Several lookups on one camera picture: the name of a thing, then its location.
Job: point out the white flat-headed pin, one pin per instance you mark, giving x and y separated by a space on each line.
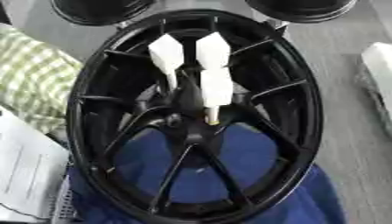
166 55

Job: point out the black spoked wheel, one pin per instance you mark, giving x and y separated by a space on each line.
102 122

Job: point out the black round tyre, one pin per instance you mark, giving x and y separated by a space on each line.
97 10
301 8

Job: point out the white paper sheet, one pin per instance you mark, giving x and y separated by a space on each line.
25 172

